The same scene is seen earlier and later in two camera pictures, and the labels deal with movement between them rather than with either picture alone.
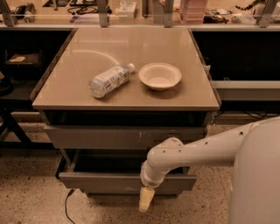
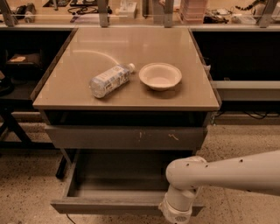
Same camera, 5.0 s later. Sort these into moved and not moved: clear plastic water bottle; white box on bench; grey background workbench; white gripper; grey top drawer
Moved: white gripper
Not moved: grey background workbench; grey top drawer; clear plastic water bottle; white box on bench
